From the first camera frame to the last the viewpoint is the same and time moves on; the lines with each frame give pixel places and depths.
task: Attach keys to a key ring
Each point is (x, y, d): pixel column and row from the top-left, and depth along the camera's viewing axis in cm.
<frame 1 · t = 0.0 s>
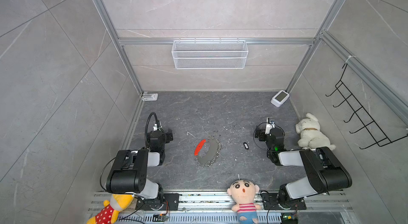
left hand: (161, 127, 94), fingers open
right hand: (267, 126, 93), fingers open
red-handled metal key ring holder: (206, 152, 92), on the table
small black key tag: (246, 145, 94), on the table
white digital clock: (279, 98, 113), point 5 cm above the table
white plush dog: (311, 136, 89), point 8 cm above the table

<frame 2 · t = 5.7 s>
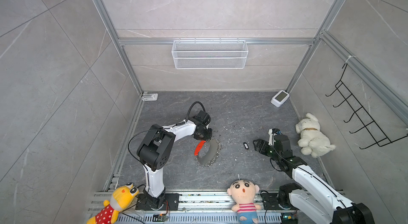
left hand: (212, 135, 94), fingers closed
right hand: (259, 143, 86), fingers open
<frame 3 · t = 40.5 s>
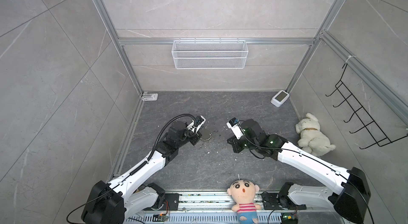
left hand: (203, 123, 79), fingers closed
right hand: (229, 140, 77), fingers closed
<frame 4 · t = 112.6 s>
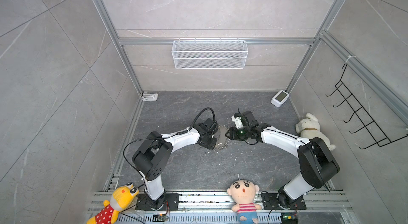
left hand: (214, 142, 91), fingers open
right hand: (229, 135, 89), fingers open
